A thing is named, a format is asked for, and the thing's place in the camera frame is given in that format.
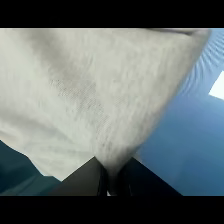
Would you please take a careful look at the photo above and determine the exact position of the white garment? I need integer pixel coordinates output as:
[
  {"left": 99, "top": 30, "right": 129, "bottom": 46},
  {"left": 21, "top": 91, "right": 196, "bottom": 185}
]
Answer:
[{"left": 0, "top": 28, "right": 212, "bottom": 196}]

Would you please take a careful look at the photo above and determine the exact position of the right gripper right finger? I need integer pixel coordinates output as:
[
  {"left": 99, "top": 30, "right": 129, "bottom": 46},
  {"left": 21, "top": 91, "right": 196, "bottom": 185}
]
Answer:
[{"left": 122, "top": 156, "right": 183, "bottom": 197}]

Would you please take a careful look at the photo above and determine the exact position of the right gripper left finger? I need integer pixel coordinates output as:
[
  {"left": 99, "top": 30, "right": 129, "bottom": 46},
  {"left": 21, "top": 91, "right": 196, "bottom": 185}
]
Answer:
[{"left": 46, "top": 156, "right": 108, "bottom": 197}]

